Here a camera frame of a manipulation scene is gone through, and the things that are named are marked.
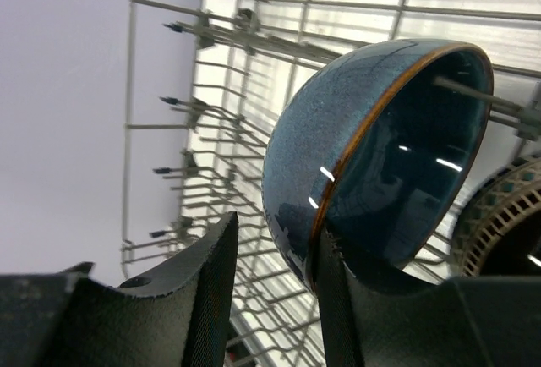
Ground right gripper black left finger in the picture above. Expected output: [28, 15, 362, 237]
[1, 212, 238, 366]

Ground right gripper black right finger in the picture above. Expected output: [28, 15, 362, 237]
[317, 231, 540, 366]

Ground matte blue bowl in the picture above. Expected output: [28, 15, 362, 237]
[261, 39, 494, 290]

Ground black patterned bowl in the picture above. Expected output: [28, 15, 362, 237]
[448, 152, 540, 277]

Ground grey wire dish rack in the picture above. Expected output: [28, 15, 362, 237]
[122, 0, 540, 366]

